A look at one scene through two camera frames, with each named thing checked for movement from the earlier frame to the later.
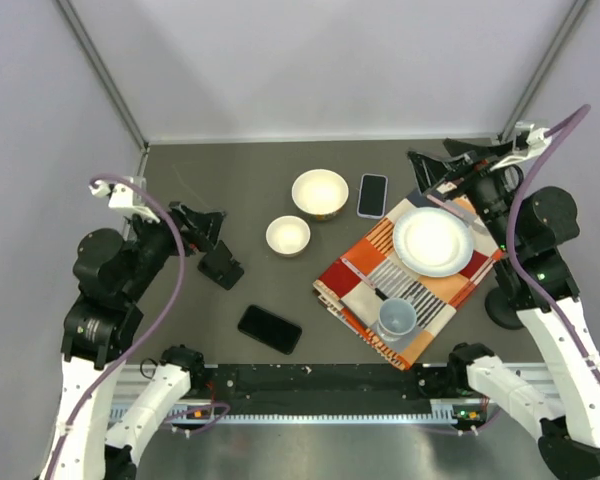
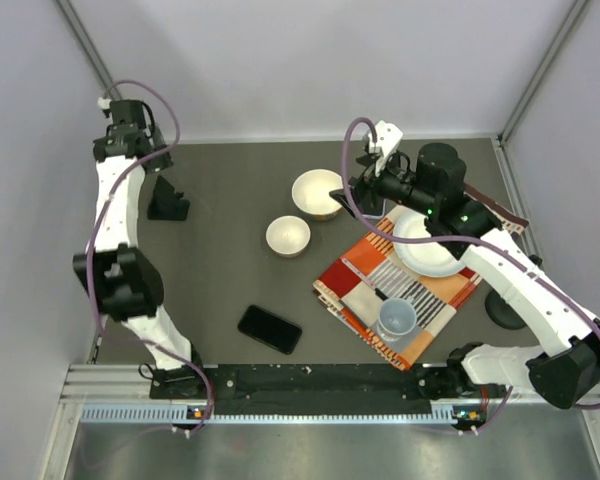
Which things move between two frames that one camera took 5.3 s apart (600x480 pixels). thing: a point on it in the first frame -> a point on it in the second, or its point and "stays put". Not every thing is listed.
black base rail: [329, 389] stays put
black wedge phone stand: [219, 266] -> [165, 203]
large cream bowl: [321, 193] stays put
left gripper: [207, 223] -> [144, 136]
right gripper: [428, 171] -> [341, 194]
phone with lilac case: [372, 196] stays put
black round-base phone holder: [503, 302] stays put
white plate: [433, 242] stays put
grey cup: [396, 318] stays put
